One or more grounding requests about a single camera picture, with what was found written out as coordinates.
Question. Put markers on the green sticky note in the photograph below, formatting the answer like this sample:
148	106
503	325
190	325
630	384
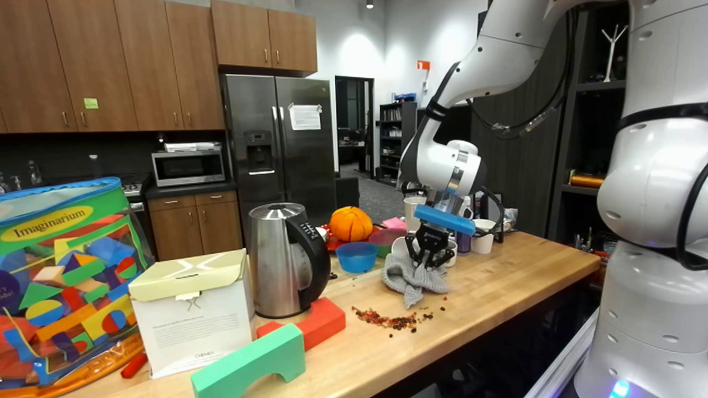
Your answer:
91	103

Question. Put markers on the orange round tray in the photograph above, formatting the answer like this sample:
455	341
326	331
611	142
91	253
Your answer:
96	367

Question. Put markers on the wide brown wall cabinet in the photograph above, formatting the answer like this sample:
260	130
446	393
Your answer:
112	66

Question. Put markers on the purple soap bottle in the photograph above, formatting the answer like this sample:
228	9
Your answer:
462	243

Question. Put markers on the steel electric kettle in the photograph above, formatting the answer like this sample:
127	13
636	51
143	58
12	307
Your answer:
276	265

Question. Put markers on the brown cabinet above refrigerator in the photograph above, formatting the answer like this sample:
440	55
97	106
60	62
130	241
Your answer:
267	36

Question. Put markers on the tall gray cup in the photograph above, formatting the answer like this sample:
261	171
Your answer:
413	206

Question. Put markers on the white paper sheet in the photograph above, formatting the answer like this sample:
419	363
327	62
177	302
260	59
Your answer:
306	118

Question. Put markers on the black steel refrigerator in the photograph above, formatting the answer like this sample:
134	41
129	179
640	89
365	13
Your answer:
279	146

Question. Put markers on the white box yellow lid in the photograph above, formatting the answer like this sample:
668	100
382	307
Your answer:
190	316

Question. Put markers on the silver microwave oven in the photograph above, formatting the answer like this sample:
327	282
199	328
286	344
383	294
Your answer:
188	169

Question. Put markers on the gray knitted cloth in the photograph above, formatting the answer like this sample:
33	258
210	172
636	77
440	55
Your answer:
409	278

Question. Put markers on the colorful toy blocks box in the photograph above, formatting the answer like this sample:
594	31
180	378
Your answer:
66	278

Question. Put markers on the orange wall sign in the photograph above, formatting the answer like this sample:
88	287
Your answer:
424	65

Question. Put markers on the green purple bowl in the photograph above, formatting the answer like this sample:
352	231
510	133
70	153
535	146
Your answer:
383	243

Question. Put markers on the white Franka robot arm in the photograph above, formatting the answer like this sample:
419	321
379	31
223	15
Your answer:
648	184

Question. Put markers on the red foam block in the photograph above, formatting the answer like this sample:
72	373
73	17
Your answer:
317	321

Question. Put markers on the white tray on microwave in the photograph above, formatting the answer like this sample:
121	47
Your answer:
190	146

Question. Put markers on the red marker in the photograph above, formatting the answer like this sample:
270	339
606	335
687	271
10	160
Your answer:
134	365

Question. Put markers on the brown lower cabinet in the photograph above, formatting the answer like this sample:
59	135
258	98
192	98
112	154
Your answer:
196	223

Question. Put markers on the brown crumbs pile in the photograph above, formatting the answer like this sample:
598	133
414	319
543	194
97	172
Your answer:
395	319

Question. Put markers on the green foam arch block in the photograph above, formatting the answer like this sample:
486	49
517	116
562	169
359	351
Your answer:
243	365

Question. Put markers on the dark shelf unit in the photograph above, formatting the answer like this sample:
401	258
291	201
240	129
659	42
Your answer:
583	146

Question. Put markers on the pink bowl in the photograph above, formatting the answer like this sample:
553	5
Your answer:
392	223

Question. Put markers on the white paper cup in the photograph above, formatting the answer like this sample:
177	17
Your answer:
483	241

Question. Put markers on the orange pumpkin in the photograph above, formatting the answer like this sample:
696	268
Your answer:
351	223

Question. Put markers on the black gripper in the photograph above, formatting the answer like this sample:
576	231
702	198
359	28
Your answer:
431	241

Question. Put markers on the black bookshelf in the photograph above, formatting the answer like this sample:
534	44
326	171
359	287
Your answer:
389	143

